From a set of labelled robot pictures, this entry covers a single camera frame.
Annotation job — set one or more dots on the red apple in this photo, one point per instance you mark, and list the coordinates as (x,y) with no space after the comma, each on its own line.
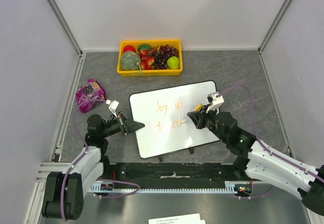
(129,48)

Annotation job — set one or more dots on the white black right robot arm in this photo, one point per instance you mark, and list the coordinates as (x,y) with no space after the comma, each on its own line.
(257,160)

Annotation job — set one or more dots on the dark red grape bunch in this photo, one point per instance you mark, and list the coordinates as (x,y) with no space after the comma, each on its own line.
(162,55)

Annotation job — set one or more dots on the green red mango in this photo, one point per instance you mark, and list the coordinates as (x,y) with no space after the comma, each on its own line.
(146,47)

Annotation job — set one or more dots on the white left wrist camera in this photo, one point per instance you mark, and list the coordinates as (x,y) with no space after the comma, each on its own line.
(112,105)

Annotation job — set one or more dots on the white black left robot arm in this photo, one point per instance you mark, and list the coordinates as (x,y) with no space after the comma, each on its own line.
(65,190)

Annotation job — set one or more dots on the red lychee cluster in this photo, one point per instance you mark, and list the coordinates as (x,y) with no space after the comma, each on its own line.
(147,59)

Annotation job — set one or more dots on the yellow plastic fruit tray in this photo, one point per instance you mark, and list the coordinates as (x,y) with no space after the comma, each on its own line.
(156,44)

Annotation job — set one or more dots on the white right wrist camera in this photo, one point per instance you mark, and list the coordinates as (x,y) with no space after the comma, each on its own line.
(215,101)

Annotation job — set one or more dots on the white whiteboard black frame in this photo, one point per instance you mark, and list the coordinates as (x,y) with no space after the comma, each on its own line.
(164,114)

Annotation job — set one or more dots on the white paper sheet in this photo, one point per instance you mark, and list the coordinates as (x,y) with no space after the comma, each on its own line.
(181,219)

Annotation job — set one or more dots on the white marker pen orange tip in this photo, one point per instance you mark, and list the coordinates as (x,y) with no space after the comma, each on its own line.
(189,114)

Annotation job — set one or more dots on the green pear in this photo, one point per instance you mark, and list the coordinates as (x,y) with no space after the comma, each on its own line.
(173,62)

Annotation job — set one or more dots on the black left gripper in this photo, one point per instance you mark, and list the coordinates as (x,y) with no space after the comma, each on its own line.
(128,125)

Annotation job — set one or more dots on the purple snack bag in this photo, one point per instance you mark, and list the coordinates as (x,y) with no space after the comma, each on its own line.
(88,94)

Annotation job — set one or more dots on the green striped melon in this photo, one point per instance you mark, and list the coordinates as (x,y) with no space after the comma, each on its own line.
(130,61)

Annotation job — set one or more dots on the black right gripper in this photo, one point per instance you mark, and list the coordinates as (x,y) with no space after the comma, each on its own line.
(202,119)

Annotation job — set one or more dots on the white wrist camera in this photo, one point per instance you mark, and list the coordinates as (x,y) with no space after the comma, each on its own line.
(112,105)
(215,101)

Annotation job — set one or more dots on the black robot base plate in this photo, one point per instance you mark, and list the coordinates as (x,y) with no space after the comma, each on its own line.
(167,176)

